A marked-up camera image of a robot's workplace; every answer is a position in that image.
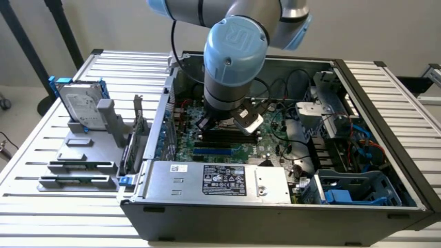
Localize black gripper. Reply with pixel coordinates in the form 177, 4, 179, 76
195, 102, 258, 134

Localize CPU socket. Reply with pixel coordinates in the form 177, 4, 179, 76
212, 119, 243, 131

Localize black RAM slots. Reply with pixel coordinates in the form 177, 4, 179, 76
202, 129, 259, 144

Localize blue expansion slot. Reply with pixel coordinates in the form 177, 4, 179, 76
193, 146, 232, 157

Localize green motherboard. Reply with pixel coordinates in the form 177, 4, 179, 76
171, 100, 298, 172

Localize green graphics card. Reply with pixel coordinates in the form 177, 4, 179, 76
119, 94, 149, 174

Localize silver power supply unit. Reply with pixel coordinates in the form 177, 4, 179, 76
142, 161, 295, 205

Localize silver metal drive bay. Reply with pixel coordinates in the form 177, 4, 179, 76
295, 70, 364, 141

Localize silver hard disk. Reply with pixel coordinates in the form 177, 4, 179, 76
57, 82, 109, 130

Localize grey parts rack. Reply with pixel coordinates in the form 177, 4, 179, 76
37, 99, 154, 193

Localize black open PC case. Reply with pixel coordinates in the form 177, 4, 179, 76
117, 51, 436, 244

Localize green RAM stick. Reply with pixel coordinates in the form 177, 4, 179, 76
39, 175, 113, 182

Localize blue-grey disk bay cage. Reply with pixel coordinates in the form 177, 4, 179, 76
312, 169, 406, 208

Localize blue disk caddy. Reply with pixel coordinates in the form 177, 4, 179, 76
49, 75, 113, 131

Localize black tripod stand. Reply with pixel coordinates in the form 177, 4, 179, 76
0, 0, 86, 117

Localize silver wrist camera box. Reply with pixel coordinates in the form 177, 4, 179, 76
232, 108, 266, 137

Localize black looped internal wire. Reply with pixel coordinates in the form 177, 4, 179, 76
268, 69, 314, 104

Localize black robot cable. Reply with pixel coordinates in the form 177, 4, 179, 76
170, 20, 208, 85

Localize red wire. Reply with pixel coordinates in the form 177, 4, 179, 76
346, 123, 356, 157

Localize blue data wire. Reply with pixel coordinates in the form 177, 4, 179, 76
350, 123, 383, 168

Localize aluminium profile frame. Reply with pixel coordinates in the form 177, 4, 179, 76
418, 63, 441, 104

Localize thin black floor cable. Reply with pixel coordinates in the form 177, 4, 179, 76
0, 131, 21, 162

